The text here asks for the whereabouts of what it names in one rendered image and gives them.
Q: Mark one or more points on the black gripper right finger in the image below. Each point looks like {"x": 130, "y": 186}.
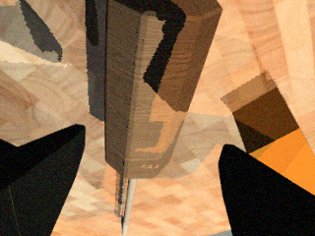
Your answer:
{"x": 261, "y": 202}

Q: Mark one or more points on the black box with yellow top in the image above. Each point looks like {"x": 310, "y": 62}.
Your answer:
{"x": 4, "y": 146}

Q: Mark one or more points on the orange rectangular bar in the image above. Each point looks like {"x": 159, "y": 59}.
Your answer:
{"x": 270, "y": 134}

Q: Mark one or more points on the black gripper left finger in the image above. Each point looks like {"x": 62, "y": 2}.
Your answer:
{"x": 35, "y": 179}

